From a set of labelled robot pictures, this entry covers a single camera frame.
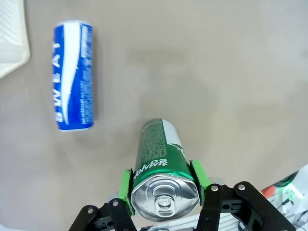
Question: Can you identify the red emergency stop button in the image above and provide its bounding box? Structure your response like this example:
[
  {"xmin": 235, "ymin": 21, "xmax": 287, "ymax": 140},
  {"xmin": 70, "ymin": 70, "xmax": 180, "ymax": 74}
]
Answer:
[{"xmin": 260, "ymin": 186, "xmax": 275, "ymax": 197}]

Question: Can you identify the green soda can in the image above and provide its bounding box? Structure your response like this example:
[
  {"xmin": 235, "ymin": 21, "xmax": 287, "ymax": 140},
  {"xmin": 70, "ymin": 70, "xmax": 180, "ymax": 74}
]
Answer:
[{"xmin": 131, "ymin": 118, "xmax": 201, "ymax": 222}]

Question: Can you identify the blue Pocari Sweat can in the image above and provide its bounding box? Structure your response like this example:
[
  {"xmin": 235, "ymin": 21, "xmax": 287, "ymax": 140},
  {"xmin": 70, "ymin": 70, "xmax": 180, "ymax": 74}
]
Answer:
[{"xmin": 52, "ymin": 20, "xmax": 95, "ymax": 133}]

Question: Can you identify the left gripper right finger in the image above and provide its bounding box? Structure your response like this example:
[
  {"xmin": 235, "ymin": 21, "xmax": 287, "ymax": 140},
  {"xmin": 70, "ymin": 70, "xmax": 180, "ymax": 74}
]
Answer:
[{"xmin": 189, "ymin": 158, "xmax": 296, "ymax": 231}]

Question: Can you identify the cream shopping basket brown rim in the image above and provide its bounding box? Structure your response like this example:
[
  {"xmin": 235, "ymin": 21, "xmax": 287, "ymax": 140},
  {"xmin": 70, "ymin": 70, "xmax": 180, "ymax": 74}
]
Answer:
[{"xmin": 0, "ymin": 0, "xmax": 31, "ymax": 79}]

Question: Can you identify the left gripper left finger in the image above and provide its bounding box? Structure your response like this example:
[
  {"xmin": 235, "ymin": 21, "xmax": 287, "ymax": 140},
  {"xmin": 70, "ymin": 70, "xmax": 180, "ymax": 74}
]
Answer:
[{"xmin": 68, "ymin": 168, "xmax": 136, "ymax": 231}]

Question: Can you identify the green lit device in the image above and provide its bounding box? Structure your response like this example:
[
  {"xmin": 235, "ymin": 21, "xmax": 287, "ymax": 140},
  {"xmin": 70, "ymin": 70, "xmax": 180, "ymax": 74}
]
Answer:
[{"xmin": 282, "ymin": 183, "xmax": 303, "ymax": 201}]

